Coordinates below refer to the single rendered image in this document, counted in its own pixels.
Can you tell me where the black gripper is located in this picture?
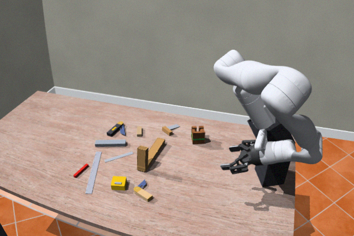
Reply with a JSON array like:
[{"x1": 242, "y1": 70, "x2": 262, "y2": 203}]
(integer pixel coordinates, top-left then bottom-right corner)
[{"x1": 220, "y1": 140, "x2": 263, "y2": 174}]

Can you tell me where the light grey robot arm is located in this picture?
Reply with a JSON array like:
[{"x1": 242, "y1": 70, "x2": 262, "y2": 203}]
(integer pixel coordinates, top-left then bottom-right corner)
[{"x1": 214, "y1": 50, "x2": 322, "y2": 165}]

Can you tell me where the small tan wooden block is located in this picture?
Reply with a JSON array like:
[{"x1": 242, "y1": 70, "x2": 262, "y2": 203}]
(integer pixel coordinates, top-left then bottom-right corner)
[{"x1": 137, "y1": 127, "x2": 142, "y2": 137}]

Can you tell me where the red rectangular bar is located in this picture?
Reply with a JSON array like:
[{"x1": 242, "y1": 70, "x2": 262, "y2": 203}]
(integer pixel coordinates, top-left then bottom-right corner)
[{"x1": 74, "y1": 164, "x2": 89, "y2": 178}]

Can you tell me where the grey rectangular bar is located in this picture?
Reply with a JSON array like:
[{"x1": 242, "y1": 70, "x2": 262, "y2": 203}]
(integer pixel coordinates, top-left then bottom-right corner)
[{"x1": 95, "y1": 139, "x2": 126, "y2": 147}]

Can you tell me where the yellow box with grey clip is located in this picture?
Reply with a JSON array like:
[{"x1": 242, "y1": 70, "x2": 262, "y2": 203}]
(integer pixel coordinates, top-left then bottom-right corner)
[{"x1": 111, "y1": 176, "x2": 127, "y2": 191}]

